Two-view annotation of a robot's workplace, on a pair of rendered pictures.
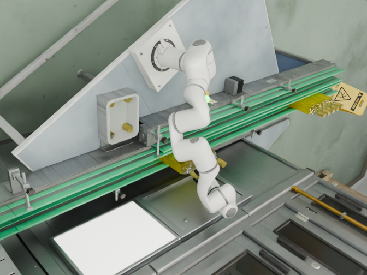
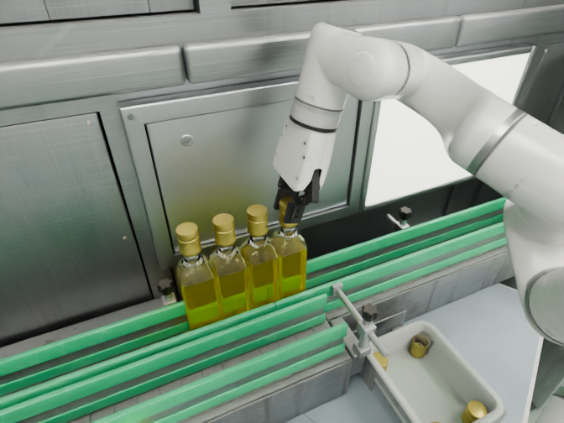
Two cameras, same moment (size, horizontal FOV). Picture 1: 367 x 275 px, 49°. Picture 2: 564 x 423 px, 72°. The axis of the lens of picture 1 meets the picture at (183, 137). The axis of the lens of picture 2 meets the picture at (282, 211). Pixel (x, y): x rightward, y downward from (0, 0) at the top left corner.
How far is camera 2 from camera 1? 164 cm
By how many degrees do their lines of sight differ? 58
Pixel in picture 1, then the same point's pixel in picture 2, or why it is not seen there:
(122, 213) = (398, 182)
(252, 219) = (176, 28)
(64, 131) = (500, 345)
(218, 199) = (415, 56)
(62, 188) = (499, 238)
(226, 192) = (403, 61)
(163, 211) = (346, 159)
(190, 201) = not seen: hidden behind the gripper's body
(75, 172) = (476, 266)
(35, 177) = (509, 268)
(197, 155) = not seen: outside the picture
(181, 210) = not seen: hidden behind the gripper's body
